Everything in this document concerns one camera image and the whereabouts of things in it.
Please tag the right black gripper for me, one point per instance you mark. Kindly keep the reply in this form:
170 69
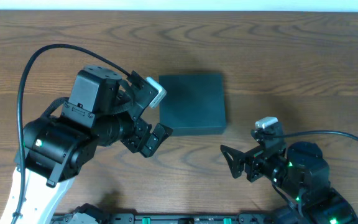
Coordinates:
252 165

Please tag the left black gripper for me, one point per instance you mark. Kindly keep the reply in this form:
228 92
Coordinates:
138 136

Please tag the dark green folding box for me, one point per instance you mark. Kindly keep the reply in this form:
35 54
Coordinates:
194 104

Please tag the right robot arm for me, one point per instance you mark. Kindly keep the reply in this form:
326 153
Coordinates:
303 175

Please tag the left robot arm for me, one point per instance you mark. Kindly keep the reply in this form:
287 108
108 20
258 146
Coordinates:
104 108

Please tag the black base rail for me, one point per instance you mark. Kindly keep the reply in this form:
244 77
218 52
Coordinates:
129 218

